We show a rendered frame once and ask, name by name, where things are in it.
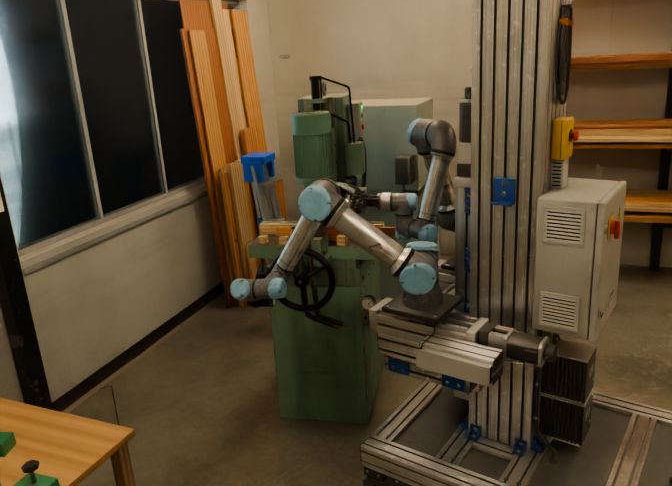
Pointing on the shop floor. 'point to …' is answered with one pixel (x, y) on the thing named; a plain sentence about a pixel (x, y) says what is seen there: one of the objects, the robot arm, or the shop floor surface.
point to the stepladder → (264, 172)
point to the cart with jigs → (58, 447)
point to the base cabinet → (327, 355)
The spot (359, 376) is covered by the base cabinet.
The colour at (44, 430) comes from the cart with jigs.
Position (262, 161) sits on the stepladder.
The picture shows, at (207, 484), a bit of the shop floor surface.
